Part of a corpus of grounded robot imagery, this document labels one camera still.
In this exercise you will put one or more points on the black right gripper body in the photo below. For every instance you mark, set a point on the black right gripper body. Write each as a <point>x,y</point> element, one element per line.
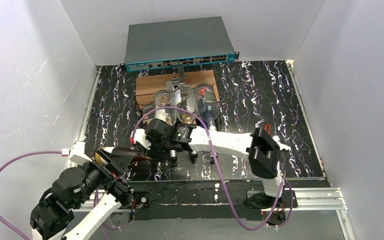
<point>157,145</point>

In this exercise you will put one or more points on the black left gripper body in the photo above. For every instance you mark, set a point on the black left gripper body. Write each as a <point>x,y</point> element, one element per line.
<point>113,162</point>

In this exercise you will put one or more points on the amber wine bottle gold cap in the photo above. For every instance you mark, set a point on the amber wine bottle gold cap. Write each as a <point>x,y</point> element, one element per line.
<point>114,151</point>

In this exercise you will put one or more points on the clear bottle with white cap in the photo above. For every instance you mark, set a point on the clear bottle with white cap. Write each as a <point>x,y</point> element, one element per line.
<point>165,98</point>

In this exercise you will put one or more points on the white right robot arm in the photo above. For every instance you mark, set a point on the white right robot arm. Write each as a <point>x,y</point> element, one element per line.
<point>258,148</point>

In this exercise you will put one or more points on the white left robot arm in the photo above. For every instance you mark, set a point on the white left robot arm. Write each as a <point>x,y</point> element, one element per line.
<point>74,187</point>

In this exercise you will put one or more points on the dark green wine bottle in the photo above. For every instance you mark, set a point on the dark green wine bottle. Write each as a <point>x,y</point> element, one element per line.
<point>173,156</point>

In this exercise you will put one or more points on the dark bottle with black cap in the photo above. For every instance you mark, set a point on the dark bottle with black cap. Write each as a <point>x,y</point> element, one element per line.
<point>193,156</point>

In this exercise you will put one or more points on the clear bottle with cork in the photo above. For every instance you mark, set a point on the clear bottle with cork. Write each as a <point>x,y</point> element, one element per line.
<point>184,99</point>

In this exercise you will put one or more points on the clear bottle with dark label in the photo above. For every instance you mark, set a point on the clear bottle with dark label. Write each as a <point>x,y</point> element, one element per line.
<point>207,106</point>

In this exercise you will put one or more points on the wooden board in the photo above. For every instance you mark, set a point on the wooden board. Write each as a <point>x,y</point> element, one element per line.
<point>152,84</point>

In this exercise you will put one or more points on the red black utility knife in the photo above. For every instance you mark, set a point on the red black utility knife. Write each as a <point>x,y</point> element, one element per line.
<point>267,128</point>

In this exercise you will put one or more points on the white plastic faucet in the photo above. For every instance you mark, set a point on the white plastic faucet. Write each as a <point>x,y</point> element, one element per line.
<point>283,147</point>

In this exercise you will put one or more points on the black wire wine rack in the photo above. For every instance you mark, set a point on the black wire wine rack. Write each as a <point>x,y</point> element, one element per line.
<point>145,103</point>

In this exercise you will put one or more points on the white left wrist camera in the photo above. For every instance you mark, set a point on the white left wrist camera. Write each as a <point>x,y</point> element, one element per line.
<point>76,154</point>

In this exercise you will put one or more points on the grey metal bracket post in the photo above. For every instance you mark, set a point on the grey metal bracket post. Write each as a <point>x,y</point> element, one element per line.
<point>176,81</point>

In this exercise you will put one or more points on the grey network switch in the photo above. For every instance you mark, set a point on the grey network switch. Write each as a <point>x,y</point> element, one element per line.
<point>178,43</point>

